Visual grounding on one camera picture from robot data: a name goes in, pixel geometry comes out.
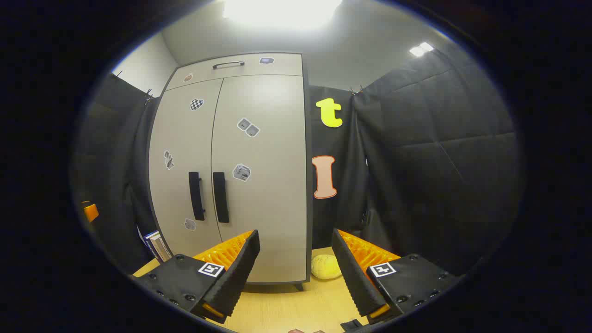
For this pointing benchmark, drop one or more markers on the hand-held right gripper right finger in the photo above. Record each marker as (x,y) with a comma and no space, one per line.
(354,277)

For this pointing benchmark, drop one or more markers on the white book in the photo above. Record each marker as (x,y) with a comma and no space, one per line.
(160,246)

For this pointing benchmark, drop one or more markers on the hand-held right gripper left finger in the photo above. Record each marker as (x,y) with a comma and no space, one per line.
(240,273)

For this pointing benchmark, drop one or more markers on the small ceiling light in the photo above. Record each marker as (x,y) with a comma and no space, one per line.
(421,49)

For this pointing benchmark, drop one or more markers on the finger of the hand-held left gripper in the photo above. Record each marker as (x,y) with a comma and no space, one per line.
(91,212)

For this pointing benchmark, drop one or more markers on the grey cabinet drawer front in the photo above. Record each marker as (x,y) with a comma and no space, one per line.
(245,73)

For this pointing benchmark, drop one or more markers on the large ceiling light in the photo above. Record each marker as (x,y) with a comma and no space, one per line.
(282,11)

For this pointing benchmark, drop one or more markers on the black backdrop cloth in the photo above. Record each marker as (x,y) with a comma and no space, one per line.
(439,162)

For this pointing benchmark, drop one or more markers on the grey cabinet door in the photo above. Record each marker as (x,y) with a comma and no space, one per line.
(178,138)
(268,208)

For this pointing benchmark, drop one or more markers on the blue book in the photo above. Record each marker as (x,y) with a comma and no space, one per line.
(148,243)

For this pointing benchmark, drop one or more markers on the yellow plush ball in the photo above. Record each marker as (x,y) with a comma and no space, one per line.
(325,267)

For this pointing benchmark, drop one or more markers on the grey double-door shoe cabinet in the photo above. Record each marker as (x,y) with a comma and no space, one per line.
(307,185)

